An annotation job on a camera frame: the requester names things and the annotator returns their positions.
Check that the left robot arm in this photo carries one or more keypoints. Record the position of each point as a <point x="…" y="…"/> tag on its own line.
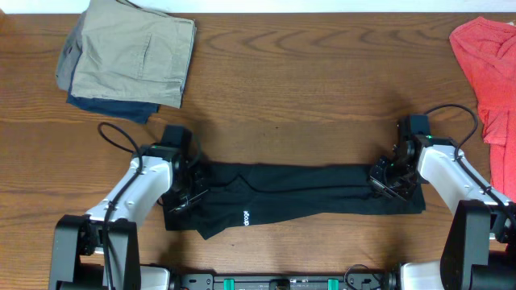
<point x="100" y="249"/>

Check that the black t-shirt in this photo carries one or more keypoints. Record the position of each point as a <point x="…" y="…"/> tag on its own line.
<point x="256" y="194"/>

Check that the folded khaki pants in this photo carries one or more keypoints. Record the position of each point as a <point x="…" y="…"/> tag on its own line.
<point x="132" y="54"/>

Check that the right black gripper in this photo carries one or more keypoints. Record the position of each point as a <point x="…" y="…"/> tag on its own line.
<point x="376" y="181"/>

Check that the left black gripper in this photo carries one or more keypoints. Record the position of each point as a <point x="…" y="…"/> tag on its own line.
<point x="202" y="186"/>

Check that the red t-shirt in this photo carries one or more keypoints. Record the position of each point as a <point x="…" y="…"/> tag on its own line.
<point x="485" y="51"/>

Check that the folded navy blue garment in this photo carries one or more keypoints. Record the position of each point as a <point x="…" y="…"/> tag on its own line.
<point x="135" y="111"/>

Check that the folded grey garment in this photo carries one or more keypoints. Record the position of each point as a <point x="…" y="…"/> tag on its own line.
<point x="69" y="55"/>

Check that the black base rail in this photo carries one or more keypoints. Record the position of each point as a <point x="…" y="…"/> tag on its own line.
<point x="357" y="277"/>

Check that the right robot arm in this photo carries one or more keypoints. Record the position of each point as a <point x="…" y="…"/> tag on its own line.
<point x="480" y="249"/>

